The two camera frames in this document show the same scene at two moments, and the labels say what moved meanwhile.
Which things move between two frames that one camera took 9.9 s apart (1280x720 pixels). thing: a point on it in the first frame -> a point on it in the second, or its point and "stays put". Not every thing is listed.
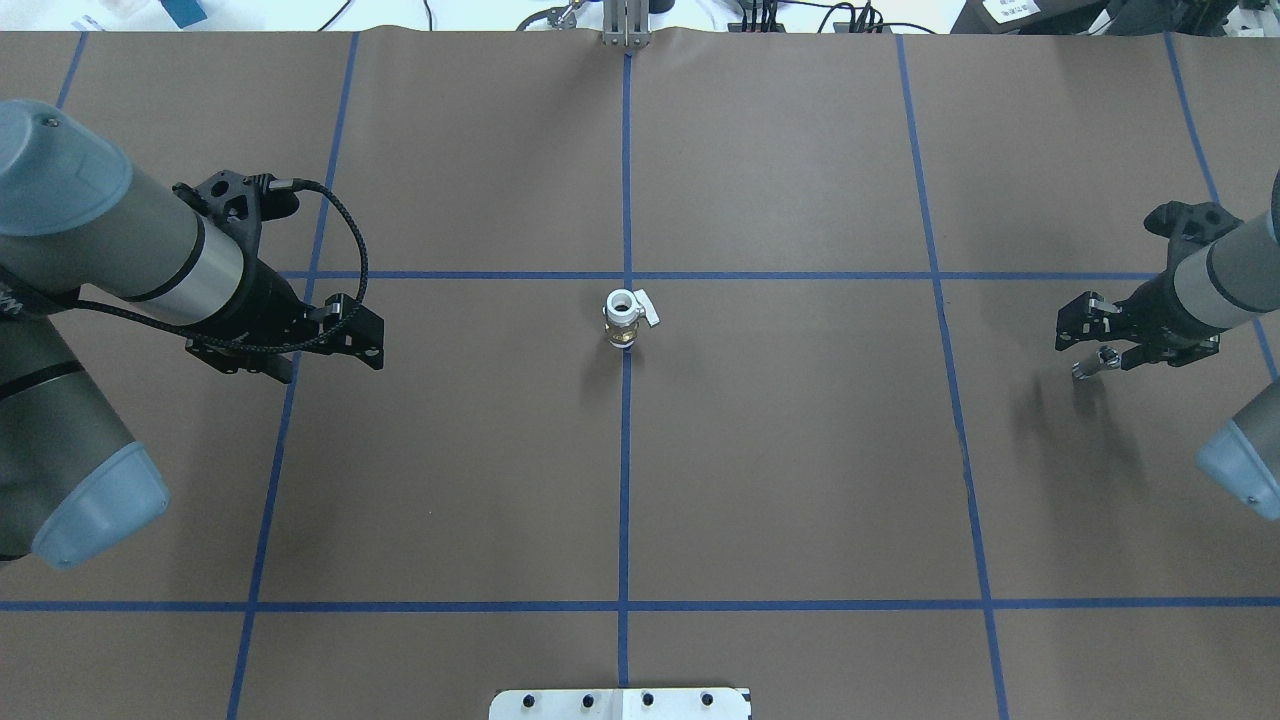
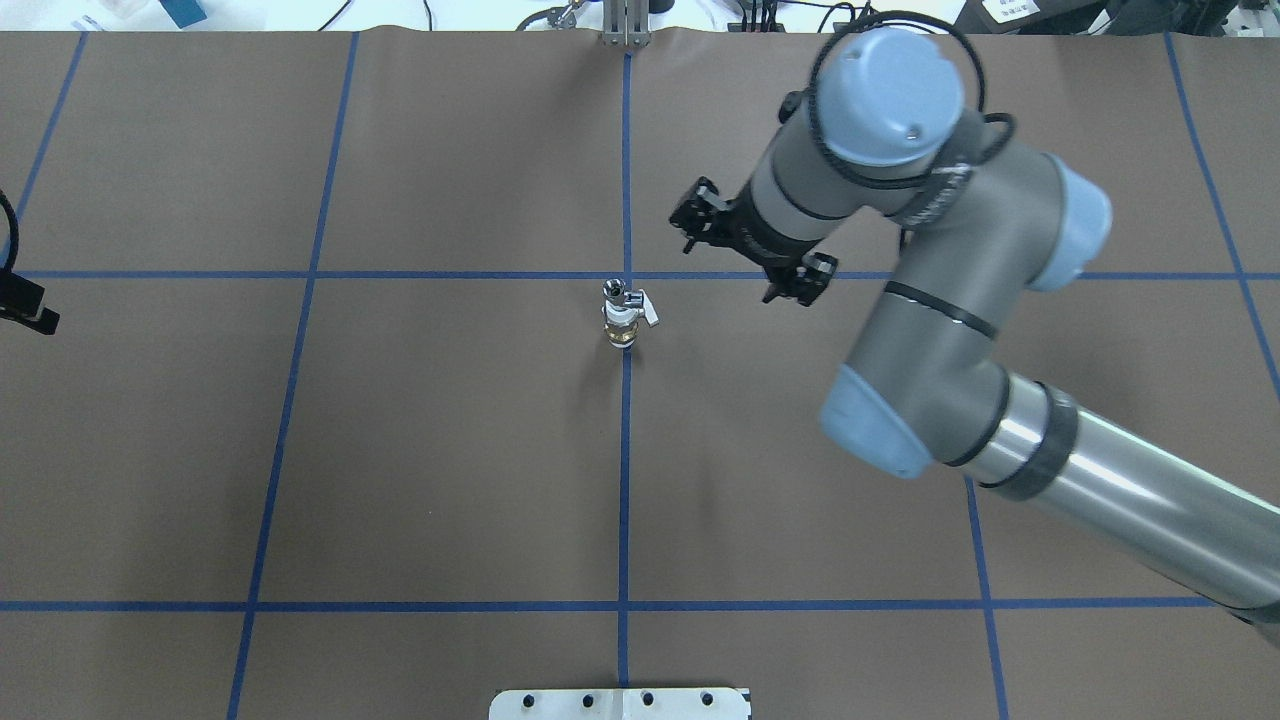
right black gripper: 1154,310 -> 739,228
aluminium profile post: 626,23 stays put
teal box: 185,13 stays put
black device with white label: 1036,17 stays put
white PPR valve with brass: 623,309 stays put
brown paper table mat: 727,364 stays put
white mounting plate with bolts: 619,704 stays put
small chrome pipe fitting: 1105,357 -> 615,290
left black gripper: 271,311 -> 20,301
